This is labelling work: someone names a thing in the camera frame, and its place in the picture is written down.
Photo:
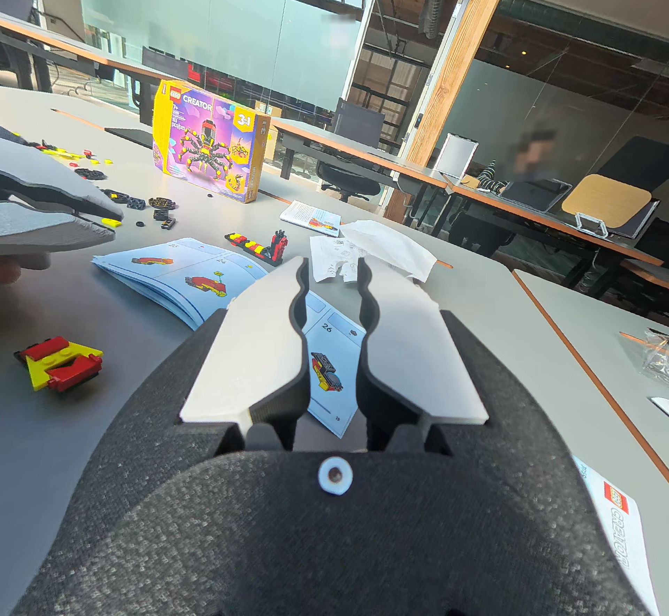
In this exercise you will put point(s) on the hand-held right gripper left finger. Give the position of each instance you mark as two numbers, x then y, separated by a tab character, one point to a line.
251	344

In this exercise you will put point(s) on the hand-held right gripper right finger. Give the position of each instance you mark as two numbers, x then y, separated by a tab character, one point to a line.
418	354

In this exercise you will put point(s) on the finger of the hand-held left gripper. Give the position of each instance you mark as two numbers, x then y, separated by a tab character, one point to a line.
47	171
36	229

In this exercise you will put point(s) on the another person's forearm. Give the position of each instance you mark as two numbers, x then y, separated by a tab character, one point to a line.
490	179

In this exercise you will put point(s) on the long background desk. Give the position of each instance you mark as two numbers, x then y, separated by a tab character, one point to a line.
68	46

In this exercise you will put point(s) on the adjoining grey desk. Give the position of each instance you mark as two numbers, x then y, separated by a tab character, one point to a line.
575	323

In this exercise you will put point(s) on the background desk with laptop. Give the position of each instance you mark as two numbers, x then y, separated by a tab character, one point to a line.
528	218

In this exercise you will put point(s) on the background desk behind box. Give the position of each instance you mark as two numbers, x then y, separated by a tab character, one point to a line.
339	143

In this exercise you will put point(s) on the person's left hand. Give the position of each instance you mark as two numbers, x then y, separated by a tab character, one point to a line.
13	266

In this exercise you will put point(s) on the pile of loose toy bricks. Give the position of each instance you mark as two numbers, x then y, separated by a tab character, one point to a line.
128	200

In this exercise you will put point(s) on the black red yellow brick assembly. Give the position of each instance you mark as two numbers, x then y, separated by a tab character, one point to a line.
258	249

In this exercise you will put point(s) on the open blue instruction booklet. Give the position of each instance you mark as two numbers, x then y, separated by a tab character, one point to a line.
172	271

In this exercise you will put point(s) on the white crumpled paper bag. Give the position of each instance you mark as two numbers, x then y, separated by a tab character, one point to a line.
392	247

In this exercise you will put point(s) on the white printed paper sheet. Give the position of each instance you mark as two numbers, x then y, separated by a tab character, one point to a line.
329	258

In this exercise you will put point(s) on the small white instruction booklet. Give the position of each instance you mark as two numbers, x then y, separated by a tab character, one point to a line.
308	216

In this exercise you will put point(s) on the purple yellow toy brick box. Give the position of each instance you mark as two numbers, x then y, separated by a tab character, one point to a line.
209	140

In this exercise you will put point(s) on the dark laptop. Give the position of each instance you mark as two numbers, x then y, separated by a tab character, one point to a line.
536	195

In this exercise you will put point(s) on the white framed board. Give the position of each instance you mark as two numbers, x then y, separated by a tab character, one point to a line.
456	156

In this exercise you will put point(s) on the black office chair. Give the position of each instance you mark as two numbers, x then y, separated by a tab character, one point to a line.
355	156

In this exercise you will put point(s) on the frosted glass partition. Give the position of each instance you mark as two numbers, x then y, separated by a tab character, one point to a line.
219	25

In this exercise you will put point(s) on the clear plastic bag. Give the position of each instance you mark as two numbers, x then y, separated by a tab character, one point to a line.
653	357

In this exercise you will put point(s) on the closed spider cover instruction booklet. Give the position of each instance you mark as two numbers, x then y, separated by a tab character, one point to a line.
619	527

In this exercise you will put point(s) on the wooden post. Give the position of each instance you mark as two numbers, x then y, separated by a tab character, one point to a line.
460	51

